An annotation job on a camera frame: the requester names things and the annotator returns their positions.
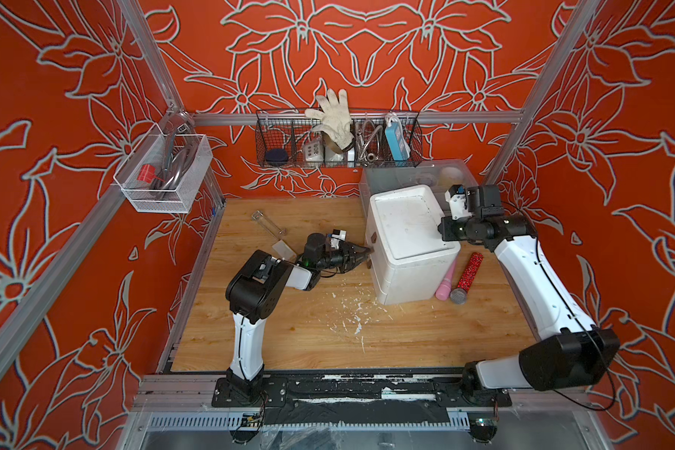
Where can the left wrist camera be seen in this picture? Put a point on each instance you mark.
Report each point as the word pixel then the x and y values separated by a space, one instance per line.
pixel 336 238

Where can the dark round object in basket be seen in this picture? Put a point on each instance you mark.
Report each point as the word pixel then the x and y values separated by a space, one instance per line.
pixel 276 157

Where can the pink microphone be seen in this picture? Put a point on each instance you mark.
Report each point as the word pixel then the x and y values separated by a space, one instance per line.
pixel 445 287

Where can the yellow tape roll in box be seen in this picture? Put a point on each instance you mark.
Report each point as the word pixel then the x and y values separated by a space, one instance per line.
pixel 450 176

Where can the white power strip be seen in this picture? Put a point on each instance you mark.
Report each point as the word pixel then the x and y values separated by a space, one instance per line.
pixel 313 151

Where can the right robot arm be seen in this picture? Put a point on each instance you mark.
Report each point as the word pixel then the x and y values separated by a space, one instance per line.
pixel 571 349

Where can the grey plastic storage box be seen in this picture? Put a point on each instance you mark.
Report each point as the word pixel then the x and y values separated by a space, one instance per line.
pixel 384 179

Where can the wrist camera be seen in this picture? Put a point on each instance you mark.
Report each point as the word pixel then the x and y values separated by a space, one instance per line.
pixel 336 238
pixel 474 202

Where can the white drawer cabinet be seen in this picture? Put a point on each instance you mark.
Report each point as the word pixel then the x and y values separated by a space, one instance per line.
pixel 409 259

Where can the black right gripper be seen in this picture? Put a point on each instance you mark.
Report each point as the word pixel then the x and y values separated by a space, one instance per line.
pixel 444 231

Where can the white work glove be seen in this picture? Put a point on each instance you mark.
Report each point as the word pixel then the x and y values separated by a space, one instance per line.
pixel 334 118

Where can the clear glass tube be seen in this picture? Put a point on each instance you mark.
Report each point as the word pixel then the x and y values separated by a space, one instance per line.
pixel 268 224

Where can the blue box in basket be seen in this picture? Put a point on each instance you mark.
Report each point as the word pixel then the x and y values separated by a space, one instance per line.
pixel 394 135

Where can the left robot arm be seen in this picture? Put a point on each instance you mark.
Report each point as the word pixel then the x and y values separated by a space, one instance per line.
pixel 255 291

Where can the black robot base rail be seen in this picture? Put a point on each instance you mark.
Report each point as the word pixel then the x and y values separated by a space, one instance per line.
pixel 359 396

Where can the red glitter microphone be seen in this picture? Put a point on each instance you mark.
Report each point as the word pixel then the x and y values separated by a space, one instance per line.
pixel 459 294

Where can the white wire wall basket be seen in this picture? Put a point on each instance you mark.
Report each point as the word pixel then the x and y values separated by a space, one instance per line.
pixel 164 174

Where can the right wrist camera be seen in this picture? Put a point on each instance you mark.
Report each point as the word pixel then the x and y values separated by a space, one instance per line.
pixel 474 202

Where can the black wire wall basket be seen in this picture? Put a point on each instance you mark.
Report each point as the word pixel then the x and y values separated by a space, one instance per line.
pixel 366 138

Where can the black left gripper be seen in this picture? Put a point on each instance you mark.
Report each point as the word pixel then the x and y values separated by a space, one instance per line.
pixel 347 258

